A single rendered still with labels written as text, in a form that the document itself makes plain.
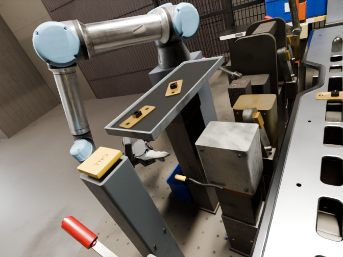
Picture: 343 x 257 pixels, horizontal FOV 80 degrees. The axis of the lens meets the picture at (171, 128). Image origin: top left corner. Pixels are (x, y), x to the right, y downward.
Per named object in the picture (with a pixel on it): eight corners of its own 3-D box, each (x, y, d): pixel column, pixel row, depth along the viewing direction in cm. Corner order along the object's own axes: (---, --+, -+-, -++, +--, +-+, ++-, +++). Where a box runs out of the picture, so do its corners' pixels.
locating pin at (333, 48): (341, 55, 75) (343, 36, 72) (330, 56, 77) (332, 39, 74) (341, 52, 77) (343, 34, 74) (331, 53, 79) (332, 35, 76)
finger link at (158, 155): (175, 158, 76) (155, 155, 81) (168, 151, 72) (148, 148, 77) (172, 166, 75) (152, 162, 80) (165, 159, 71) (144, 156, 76)
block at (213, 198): (215, 214, 71) (176, 102, 48) (195, 208, 76) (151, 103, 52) (225, 192, 77) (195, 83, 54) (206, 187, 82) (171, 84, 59)
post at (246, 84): (259, 186, 74) (245, 86, 54) (245, 183, 77) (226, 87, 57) (262, 176, 78) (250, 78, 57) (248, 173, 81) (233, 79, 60)
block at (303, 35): (305, 96, 110) (307, 24, 91) (297, 96, 112) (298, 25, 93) (305, 93, 112) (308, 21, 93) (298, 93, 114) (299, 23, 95)
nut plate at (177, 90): (180, 94, 48) (178, 89, 48) (165, 97, 49) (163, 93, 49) (182, 80, 55) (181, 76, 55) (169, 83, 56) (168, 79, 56)
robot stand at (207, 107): (174, 140, 114) (147, 74, 94) (186, 120, 128) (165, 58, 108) (209, 141, 105) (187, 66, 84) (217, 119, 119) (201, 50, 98)
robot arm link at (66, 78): (33, 27, 72) (71, 148, 93) (30, 25, 63) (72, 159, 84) (69, 26, 77) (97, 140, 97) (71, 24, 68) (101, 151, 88)
